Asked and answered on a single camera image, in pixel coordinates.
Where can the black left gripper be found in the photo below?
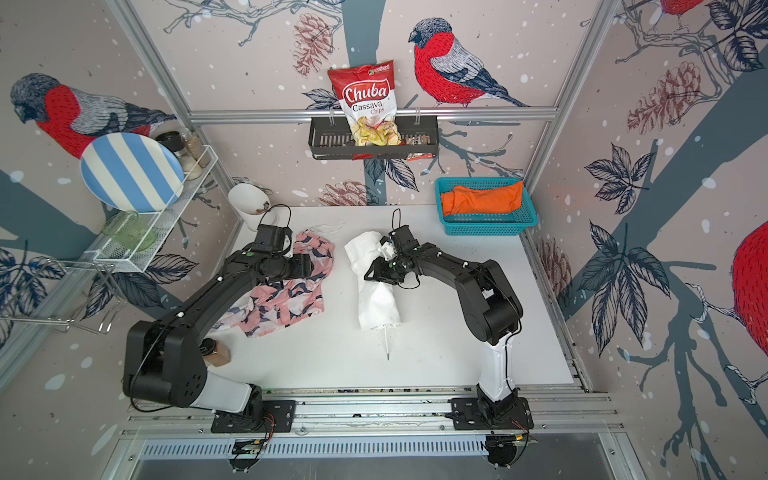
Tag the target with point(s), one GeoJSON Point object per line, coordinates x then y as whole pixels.
{"type": "Point", "coordinates": [303, 266]}

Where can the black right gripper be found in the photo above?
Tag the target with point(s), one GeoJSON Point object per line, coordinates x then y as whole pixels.
{"type": "Point", "coordinates": [378, 273]}

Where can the white shorts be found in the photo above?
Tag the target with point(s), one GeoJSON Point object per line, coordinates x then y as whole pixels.
{"type": "Point", "coordinates": [377, 309]}

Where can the pink patterned shorts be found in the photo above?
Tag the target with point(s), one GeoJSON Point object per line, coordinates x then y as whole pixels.
{"type": "Point", "coordinates": [267, 309]}

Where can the orange shorts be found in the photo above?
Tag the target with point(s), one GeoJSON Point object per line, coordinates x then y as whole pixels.
{"type": "Point", "coordinates": [463, 201]}

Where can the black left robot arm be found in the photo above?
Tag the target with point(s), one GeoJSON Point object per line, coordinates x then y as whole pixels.
{"type": "Point", "coordinates": [163, 359]}

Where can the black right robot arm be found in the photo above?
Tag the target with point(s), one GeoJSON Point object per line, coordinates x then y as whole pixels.
{"type": "Point", "coordinates": [491, 309]}

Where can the white ceramic cup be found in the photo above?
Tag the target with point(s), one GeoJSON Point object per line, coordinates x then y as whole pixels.
{"type": "Point", "coordinates": [250, 203]}

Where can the teal plastic basket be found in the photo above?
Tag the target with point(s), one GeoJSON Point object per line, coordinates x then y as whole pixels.
{"type": "Point", "coordinates": [511, 224]}

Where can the small snack packet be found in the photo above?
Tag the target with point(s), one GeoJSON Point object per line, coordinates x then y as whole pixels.
{"type": "Point", "coordinates": [415, 139]}

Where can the black cap bottle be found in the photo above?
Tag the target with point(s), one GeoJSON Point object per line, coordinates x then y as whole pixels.
{"type": "Point", "coordinates": [214, 352]}

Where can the dark lid spice jar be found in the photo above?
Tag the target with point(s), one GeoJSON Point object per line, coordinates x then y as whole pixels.
{"type": "Point", "coordinates": [174, 142]}

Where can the blue white striped plate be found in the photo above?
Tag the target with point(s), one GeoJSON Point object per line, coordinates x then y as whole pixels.
{"type": "Point", "coordinates": [131, 172]}

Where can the red Chuba chips bag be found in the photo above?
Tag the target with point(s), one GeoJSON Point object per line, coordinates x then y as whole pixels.
{"type": "Point", "coordinates": [366, 95]}

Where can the black wire wall basket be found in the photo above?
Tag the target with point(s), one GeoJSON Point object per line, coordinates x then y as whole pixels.
{"type": "Point", "coordinates": [331, 139]}

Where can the clear acrylic wall shelf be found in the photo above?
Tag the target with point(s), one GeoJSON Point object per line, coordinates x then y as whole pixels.
{"type": "Point", "coordinates": [155, 228]}

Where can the chrome wire wall rack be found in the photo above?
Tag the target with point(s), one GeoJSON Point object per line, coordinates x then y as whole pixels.
{"type": "Point", "coordinates": [64, 295]}

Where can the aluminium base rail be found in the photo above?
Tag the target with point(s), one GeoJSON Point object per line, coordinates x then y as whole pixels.
{"type": "Point", "coordinates": [355, 425]}

